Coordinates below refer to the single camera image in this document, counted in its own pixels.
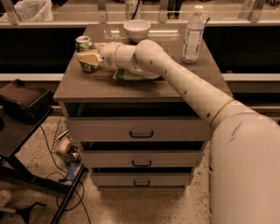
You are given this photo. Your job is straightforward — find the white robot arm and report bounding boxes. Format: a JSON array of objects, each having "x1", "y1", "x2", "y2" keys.
[{"x1": 78, "y1": 39, "x2": 280, "y2": 224}]

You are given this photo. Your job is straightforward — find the clear plastic bin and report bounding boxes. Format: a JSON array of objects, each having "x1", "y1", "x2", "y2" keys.
[{"x1": 4, "y1": 0, "x2": 54, "y2": 21}]

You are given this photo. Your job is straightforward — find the black floor cable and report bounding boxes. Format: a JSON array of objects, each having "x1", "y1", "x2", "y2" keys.
[{"x1": 37, "y1": 123, "x2": 92, "y2": 224}]

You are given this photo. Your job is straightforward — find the dark box on cart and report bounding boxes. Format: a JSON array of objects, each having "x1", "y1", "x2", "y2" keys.
[{"x1": 0, "y1": 79, "x2": 51, "y2": 123}]

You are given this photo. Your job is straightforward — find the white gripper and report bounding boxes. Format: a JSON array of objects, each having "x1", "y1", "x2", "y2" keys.
[{"x1": 77, "y1": 42, "x2": 122, "y2": 69}]

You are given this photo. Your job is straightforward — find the bottom cabinet drawer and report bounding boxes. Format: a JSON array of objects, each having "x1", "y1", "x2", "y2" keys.
[{"x1": 91, "y1": 167, "x2": 193, "y2": 187}]

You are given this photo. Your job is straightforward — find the top cabinet drawer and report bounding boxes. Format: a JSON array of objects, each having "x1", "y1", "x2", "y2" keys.
[{"x1": 64, "y1": 101, "x2": 212, "y2": 143}]

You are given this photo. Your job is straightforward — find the white ceramic bowl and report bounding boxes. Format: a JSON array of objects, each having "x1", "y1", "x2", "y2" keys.
[{"x1": 123, "y1": 20, "x2": 151, "y2": 42}]

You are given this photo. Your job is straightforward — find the cabinet drawer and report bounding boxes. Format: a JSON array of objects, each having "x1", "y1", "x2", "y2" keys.
[
  {"x1": 91, "y1": 167, "x2": 193, "y2": 187},
  {"x1": 80, "y1": 141, "x2": 207, "y2": 168},
  {"x1": 64, "y1": 101, "x2": 212, "y2": 143}
]

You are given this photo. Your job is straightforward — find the grey drawer cabinet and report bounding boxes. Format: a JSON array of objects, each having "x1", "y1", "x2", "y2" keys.
[{"x1": 53, "y1": 23, "x2": 234, "y2": 191}]

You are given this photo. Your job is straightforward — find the green soda can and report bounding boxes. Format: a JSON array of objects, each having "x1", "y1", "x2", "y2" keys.
[{"x1": 75, "y1": 35, "x2": 97, "y2": 73}]

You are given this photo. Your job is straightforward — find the clear plastic water bottle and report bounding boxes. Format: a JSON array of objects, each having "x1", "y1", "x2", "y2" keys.
[{"x1": 182, "y1": 5, "x2": 205, "y2": 63}]

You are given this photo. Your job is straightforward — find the middle cabinet drawer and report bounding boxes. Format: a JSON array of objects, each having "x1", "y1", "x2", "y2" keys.
[{"x1": 80, "y1": 141, "x2": 207, "y2": 168}]

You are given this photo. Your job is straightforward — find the wire basket with clutter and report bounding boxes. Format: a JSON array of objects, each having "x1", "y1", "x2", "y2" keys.
[{"x1": 52, "y1": 117, "x2": 81, "y2": 164}]

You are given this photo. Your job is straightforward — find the green chip bag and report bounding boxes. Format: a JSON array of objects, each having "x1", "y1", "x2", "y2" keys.
[{"x1": 113, "y1": 69, "x2": 147, "y2": 81}]

